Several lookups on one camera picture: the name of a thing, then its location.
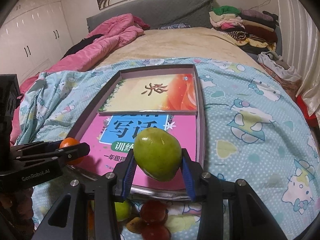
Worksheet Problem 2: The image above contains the black garment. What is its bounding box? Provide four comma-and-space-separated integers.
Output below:
62, 34, 103, 59

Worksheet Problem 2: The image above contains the floral bag with cloth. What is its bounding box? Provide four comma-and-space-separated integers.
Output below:
257, 51, 302, 102

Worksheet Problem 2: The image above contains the pink workbook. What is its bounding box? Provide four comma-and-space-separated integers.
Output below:
76, 114, 196, 191

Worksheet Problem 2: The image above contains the red plastic bag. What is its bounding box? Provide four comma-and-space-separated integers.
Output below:
296, 95, 318, 127

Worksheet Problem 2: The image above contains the blue cartoon print sheet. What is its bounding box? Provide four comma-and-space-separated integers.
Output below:
32, 58, 319, 239

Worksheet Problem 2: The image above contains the beige blanket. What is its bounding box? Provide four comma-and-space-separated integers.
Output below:
96, 27, 264, 72

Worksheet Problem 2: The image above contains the orange cream book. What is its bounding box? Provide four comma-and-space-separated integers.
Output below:
98, 74, 197, 115

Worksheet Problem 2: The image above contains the pink quilt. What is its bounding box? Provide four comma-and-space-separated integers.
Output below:
10, 14, 150, 145

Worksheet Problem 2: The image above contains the red tomato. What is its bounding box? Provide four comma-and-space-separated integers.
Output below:
139, 200, 167, 223
141, 224, 171, 240

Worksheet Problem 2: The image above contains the pile of folded clothes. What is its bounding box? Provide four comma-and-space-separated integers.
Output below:
209, 5, 279, 55

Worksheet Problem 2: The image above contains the pear-shaped green fruit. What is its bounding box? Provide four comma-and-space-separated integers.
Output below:
133, 127, 182, 182

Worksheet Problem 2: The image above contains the grey headboard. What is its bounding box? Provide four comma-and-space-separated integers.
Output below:
87, 0, 214, 32

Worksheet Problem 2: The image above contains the round green fruit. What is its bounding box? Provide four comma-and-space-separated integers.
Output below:
114, 200, 132, 222

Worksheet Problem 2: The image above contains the blue patterned pillow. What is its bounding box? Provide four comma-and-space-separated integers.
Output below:
159, 23, 191, 30

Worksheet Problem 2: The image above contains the shallow grey cardboard box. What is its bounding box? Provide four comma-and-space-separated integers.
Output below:
65, 64, 206, 202

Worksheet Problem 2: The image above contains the cream satin curtain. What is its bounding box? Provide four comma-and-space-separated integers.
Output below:
278, 0, 319, 122

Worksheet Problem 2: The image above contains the brown kiwi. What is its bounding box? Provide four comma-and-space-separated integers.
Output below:
126, 217, 147, 234

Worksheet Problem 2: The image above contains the white wardrobe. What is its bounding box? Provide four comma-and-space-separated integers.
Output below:
1, 0, 73, 83

